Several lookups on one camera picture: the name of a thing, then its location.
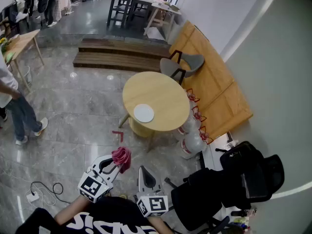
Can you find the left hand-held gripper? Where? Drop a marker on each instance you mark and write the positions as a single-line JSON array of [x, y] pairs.
[[93, 186]]

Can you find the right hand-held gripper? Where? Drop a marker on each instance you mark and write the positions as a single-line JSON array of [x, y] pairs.
[[153, 205]]

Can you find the pink cloth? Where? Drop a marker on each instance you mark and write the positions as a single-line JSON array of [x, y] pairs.
[[122, 155]]

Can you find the white round plate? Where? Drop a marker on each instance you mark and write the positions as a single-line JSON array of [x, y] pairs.
[[143, 113]]

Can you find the person's left forearm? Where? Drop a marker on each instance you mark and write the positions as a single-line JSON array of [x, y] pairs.
[[73, 209]]

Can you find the person's right forearm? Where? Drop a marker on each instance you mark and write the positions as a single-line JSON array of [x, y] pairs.
[[158, 225]]

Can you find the person's black printed T-shirt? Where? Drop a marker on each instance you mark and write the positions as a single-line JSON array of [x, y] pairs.
[[109, 211]]

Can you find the black mesh office chair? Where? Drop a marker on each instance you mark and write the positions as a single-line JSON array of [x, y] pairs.
[[195, 199]]

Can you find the white power strip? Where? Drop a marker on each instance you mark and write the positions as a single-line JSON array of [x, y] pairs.
[[33, 196]]

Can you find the round wooden table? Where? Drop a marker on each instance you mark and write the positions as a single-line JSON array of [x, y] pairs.
[[156, 94]]

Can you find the black backpack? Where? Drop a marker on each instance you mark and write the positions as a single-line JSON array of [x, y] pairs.
[[239, 155]]

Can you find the brown wooden step platform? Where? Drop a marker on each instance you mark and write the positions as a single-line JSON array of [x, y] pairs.
[[117, 60]]

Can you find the grey shell chair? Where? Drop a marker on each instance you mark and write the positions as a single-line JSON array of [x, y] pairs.
[[170, 66]]

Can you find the orange wrapped flat panel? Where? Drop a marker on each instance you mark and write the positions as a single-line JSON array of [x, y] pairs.
[[214, 82]]

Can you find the white sheet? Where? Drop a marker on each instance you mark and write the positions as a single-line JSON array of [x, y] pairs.
[[156, 33]]

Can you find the rectangular light wooden table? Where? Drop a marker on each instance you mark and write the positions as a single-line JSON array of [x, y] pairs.
[[22, 40]]

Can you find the yellow flower bouquet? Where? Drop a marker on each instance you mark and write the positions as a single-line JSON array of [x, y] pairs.
[[3, 43]]

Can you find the pale wooden trestle table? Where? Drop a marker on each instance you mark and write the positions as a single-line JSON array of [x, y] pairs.
[[165, 7]]

